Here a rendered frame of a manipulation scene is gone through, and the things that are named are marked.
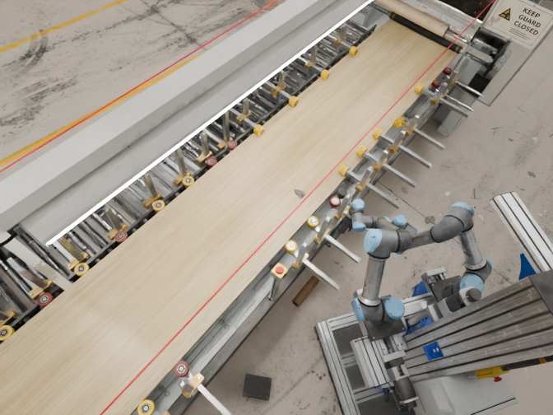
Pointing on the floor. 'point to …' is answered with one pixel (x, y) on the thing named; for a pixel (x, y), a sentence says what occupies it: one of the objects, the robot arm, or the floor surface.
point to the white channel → (137, 123)
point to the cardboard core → (305, 291)
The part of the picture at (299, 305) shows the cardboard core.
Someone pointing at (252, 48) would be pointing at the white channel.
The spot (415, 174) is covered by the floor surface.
